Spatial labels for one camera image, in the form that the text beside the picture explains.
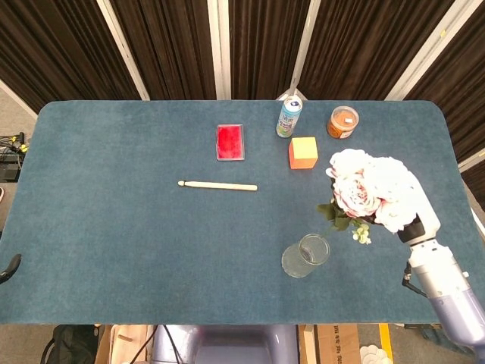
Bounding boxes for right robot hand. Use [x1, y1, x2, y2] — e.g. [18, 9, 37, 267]
[396, 174, 442, 246]

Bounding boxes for pink artificial flower bouquet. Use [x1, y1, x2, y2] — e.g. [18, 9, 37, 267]
[316, 148, 418, 246]

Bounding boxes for transparent textured glass vase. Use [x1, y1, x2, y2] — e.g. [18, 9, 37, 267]
[280, 233, 331, 280]

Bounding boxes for blue carpeted table top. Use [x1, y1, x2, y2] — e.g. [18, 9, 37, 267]
[0, 99, 485, 326]

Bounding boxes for clear jar of rubber bands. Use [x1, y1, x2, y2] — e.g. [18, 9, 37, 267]
[326, 105, 360, 140]

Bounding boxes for orange foam cube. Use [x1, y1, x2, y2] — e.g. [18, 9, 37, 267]
[288, 136, 319, 170]

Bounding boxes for brown cardboard box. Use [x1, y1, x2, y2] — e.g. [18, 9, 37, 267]
[298, 324, 361, 364]

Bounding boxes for light blue drink can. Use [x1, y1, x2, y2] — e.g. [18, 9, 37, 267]
[275, 95, 303, 140]

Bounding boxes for wooden drumstick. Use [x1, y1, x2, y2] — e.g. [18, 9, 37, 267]
[177, 180, 258, 193]

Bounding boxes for red ink pad case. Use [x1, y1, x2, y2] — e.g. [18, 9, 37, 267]
[216, 124, 246, 162]

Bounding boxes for lavender robot torso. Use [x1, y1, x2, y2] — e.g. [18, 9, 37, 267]
[150, 324, 301, 364]

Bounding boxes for dark brown curtain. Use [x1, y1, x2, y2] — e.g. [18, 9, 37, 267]
[0, 0, 485, 202]

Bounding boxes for light wooden crate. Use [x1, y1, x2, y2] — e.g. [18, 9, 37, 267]
[93, 324, 157, 364]

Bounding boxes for black bag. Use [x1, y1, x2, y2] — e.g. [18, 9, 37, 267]
[40, 325, 104, 364]

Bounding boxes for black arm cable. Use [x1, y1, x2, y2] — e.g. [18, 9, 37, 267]
[401, 260, 428, 297]

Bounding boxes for white partition frame post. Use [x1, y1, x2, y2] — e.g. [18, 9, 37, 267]
[205, 0, 233, 101]
[276, 0, 324, 102]
[383, 0, 468, 102]
[95, 0, 151, 102]

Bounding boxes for black floor cables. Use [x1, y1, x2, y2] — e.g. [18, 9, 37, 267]
[0, 130, 28, 184]

